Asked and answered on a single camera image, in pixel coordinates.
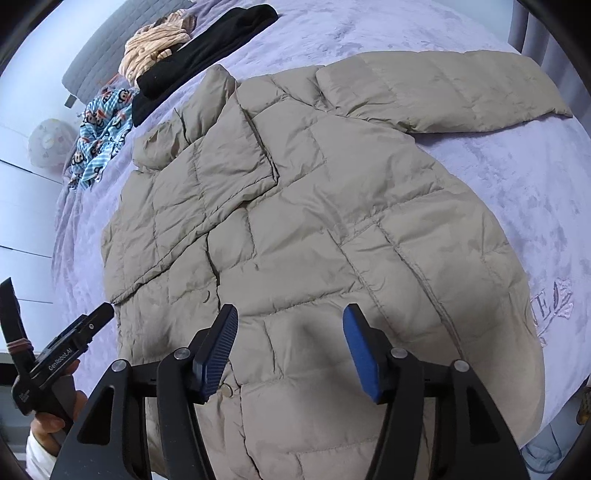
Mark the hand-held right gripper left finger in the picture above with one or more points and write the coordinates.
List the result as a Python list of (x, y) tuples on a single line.
[(217, 355)]

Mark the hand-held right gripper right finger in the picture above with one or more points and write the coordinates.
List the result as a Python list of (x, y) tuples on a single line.
[(362, 355)]

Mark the lavender embossed blanket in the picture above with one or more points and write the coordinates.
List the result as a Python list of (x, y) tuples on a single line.
[(508, 184)]

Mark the grey curtain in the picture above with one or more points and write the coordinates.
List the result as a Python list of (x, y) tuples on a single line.
[(535, 27)]

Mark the leopard print item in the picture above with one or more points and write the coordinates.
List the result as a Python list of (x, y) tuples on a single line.
[(584, 406)]

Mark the blue monkey print cloth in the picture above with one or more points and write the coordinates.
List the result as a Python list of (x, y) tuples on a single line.
[(104, 129)]

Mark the person's left hand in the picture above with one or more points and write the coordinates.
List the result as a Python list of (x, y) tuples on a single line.
[(48, 422)]

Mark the black flat cloth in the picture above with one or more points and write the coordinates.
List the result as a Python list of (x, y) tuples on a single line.
[(145, 108)]

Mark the white round fan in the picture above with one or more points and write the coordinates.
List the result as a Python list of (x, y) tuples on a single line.
[(51, 143)]

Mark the grey padded headboard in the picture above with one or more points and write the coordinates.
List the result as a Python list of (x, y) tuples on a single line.
[(92, 64)]

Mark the beige puffer jacket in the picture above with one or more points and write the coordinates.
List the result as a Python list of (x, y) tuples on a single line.
[(323, 207)]

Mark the beige striped garment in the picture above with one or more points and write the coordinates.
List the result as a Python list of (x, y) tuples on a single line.
[(152, 44)]

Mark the person's left forearm white sleeve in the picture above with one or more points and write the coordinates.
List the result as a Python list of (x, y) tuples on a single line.
[(39, 457)]

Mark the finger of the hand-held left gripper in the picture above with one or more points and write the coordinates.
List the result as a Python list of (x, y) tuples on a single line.
[(90, 325)]

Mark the black folded garment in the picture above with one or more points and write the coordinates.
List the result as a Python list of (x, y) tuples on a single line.
[(207, 50)]

